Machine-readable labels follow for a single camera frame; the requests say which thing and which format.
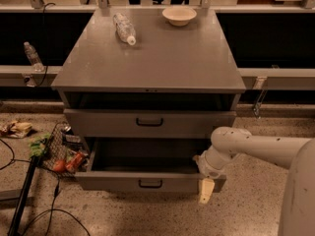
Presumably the green leafy toy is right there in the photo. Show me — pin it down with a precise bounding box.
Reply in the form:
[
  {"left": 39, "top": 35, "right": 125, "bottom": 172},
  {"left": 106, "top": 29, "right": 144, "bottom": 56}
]
[{"left": 29, "top": 133, "right": 51, "bottom": 157}]

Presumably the grey drawer cabinet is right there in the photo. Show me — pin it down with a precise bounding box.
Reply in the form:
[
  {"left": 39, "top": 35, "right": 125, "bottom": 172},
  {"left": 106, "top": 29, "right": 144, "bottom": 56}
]
[{"left": 50, "top": 7, "right": 247, "bottom": 194}]

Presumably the clear plastic water bottle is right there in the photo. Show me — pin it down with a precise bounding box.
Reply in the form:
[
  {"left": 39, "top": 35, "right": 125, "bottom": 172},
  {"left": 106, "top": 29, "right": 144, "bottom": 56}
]
[{"left": 113, "top": 13, "right": 137, "bottom": 46}]

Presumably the metal clamp bracket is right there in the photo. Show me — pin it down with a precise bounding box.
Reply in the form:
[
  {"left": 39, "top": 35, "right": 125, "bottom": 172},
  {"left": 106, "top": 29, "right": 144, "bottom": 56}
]
[{"left": 252, "top": 77, "right": 267, "bottom": 118}]

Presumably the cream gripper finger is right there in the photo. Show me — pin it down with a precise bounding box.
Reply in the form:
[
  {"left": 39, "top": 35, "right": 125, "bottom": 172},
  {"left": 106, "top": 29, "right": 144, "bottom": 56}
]
[{"left": 199, "top": 178, "right": 215, "bottom": 205}]

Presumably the black floor cable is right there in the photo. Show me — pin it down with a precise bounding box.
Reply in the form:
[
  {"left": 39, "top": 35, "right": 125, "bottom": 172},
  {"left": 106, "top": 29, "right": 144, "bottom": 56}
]
[{"left": 0, "top": 138, "right": 92, "bottom": 236}]

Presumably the red snack package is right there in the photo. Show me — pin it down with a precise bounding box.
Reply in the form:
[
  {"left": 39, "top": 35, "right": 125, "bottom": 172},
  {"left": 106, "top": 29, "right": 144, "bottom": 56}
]
[{"left": 66, "top": 152, "right": 86, "bottom": 173}]

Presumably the black wire mesh basket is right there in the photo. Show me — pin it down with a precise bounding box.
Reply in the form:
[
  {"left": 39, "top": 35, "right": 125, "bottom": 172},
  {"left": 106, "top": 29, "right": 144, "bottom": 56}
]
[{"left": 41, "top": 122, "right": 90, "bottom": 178}]

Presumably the crumpled brown paper bag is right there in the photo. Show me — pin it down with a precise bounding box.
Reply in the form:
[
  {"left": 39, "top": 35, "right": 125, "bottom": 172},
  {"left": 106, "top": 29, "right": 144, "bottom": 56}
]
[{"left": 0, "top": 121, "right": 32, "bottom": 139}]

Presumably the grey top drawer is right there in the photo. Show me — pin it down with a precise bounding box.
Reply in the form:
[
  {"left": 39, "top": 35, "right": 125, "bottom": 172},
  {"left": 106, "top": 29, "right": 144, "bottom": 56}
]
[{"left": 64, "top": 109, "right": 236, "bottom": 139}]

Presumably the upright plastic bottle on rail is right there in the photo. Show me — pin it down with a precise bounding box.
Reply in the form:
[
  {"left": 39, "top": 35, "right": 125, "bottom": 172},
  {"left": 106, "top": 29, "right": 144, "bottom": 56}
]
[{"left": 24, "top": 41, "right": 45, "bottom": 72}]

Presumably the red tomato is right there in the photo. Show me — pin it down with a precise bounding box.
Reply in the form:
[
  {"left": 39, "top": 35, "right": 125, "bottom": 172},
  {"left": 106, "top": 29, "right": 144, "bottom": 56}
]
[{"left": 53, "top": 160, "right": 66, "bottom": 173}]

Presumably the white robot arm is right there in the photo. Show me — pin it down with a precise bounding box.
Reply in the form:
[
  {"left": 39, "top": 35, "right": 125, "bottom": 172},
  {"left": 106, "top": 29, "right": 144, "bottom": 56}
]
[{"left": 194, "top": 127, "right": 315, "bottom": 236}]

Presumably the black metal stand leg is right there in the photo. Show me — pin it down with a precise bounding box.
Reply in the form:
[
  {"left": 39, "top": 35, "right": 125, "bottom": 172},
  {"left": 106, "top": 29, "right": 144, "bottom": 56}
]
[{"left": 7, "top": 157, "right": 38, "bottom": 236}]

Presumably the grey drawer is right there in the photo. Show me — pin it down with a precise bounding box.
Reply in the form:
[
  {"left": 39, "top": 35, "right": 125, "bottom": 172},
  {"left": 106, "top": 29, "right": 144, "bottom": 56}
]
[
  {"left": 64, "top": 109, "right": 236, "bottom": 139},
  {"left": 75, "top": 138, "right": 211, "bottom": 194}
]

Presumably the cream white bowl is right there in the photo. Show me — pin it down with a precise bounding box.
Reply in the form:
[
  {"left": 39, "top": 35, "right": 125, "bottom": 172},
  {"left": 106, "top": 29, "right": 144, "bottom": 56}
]
[{"left": 162, "top": 7, "right": 197, "bottom": 27}]

